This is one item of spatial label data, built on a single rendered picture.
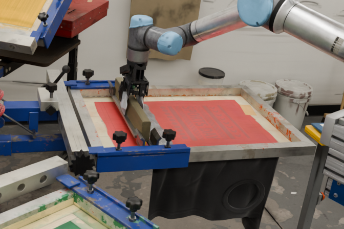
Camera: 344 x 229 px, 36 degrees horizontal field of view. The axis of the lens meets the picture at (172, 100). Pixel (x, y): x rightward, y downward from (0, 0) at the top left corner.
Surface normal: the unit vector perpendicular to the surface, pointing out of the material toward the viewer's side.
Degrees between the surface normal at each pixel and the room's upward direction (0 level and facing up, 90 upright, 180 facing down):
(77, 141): 0
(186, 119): 0
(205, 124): 0
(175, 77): 90
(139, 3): 89
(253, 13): 88
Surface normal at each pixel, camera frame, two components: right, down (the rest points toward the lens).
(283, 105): -0.58, 0.30
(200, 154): 0.31, 0.40
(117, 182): 0.11, -0.92
